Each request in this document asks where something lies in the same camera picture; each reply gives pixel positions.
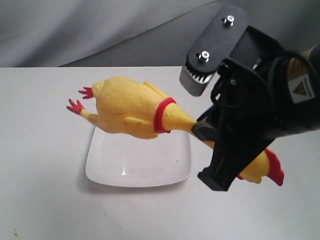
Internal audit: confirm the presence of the grey backdrop cloth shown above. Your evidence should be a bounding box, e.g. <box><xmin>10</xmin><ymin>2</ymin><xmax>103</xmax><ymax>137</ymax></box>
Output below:
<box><xmin>0</xmin><ymin>0</ymin><xmax>320</xmax><ymax>68</ymax></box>

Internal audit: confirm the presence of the black robot arm with label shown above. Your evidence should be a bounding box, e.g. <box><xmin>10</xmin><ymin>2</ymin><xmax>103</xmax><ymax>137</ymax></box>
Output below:
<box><xmin>179</xmin><ymin>5</ymin><xmax>320</xmax><ymax>146</ymax></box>

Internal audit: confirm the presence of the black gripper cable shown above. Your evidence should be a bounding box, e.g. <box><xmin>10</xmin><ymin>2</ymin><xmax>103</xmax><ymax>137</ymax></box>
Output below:
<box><xmin>209</xmin><ymin>49</ymin><xmax>316</xmax><ymax>111</ymax></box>

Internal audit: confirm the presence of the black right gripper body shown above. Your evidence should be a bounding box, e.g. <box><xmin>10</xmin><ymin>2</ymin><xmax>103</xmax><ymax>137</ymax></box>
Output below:
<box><xmin>179</xmin><ymin>5</ymin><xmax>283</xmax><ymax>97</ymax></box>

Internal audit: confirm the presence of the white square plate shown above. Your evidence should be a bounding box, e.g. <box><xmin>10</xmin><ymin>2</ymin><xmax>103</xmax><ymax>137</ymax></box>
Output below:
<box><xmin>85</xmin><ymin>127</ymin><xmax>192</xmax><ymax>188</ymax></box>

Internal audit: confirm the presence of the yellow rubber chicken toy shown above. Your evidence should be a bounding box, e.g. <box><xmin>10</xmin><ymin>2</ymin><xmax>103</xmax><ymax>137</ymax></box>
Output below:
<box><xmin>66</xmin><ymin>76</ymin><xmax>286</xmax><ymax>187</ymax></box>

